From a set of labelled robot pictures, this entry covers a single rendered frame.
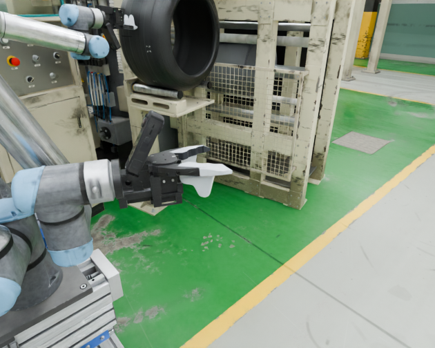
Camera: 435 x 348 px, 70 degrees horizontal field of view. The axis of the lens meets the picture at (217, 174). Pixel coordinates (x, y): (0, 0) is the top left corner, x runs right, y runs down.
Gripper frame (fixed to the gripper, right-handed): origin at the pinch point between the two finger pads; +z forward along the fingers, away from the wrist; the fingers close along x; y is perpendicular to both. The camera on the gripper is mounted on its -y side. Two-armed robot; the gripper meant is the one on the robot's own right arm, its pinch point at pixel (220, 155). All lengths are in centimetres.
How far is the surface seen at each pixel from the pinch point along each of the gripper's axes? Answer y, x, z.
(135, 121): 20, -155, -11
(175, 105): 6, -113, 9
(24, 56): -21, -138, -63
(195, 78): -7, -122, 23
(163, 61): -16, -107, 4
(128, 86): -3, -138, -13
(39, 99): 0, -137, -60
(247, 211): 89, -135, 59
